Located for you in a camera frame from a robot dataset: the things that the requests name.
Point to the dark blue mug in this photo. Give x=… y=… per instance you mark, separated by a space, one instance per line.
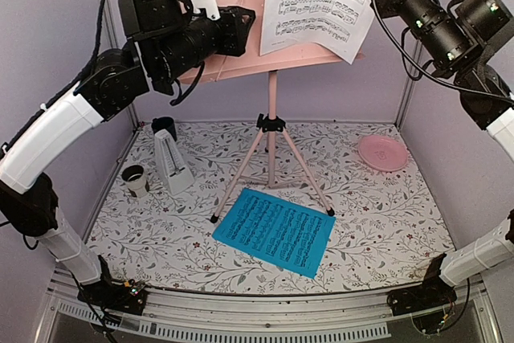
x=164 y=123

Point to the aluminium frame post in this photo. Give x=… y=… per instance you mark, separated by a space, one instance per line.
x=113 y=84
x=411 y=79

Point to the aluminium front rail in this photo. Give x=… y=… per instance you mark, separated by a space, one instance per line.
x=262 y=303

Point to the white paper cup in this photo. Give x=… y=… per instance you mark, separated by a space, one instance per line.
x=135 y=179

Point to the pink music stand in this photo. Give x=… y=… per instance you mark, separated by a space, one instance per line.
x=232 y=87

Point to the right aluminium frame post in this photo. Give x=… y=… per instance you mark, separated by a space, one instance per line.
x=411 y=79

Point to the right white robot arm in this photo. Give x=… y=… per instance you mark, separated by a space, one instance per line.
x=483 y=94

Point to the pink plate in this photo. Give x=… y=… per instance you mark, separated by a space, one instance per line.
x=382 y=153

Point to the white sheet music page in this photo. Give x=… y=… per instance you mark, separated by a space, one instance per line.
x=337 y=25

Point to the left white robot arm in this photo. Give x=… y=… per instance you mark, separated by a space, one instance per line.
x=27 y=197

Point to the floral table mat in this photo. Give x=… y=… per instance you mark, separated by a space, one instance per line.
x=387 y=227

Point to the white metronome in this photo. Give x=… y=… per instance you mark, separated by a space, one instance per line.
x=174 y=173

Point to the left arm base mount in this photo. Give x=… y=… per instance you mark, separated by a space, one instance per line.
x=127 y=297

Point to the left aluminium frame post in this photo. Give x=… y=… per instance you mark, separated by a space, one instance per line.
x=113 y=84

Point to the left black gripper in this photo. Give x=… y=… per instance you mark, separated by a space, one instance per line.
x=237 y=34

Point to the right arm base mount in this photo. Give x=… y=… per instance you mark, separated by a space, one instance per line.
x=430 y=293

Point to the blue sheet music page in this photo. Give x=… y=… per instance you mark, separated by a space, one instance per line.
x=276 y=231

